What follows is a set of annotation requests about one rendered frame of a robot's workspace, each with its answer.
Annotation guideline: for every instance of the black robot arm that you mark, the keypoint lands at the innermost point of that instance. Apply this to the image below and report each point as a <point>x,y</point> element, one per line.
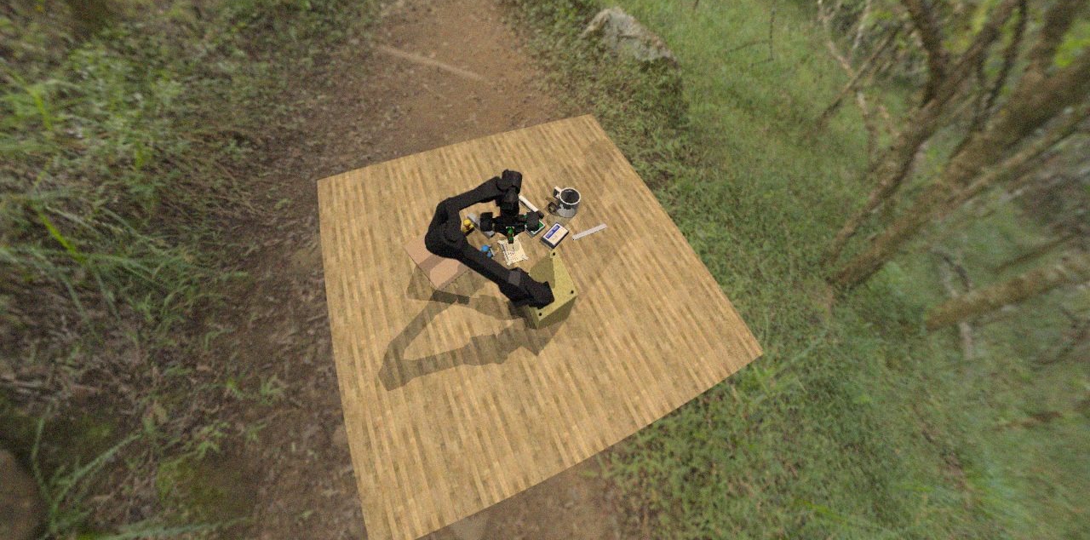
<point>445,239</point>

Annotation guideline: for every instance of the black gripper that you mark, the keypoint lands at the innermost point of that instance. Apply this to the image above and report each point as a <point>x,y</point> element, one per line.
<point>501,222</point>

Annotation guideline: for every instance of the grey flat strip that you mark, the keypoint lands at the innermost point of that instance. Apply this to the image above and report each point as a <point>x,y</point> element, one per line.
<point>592,230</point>

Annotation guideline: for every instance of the beige ceramic mug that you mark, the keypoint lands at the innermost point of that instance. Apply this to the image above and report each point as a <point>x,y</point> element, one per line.
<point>569,199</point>

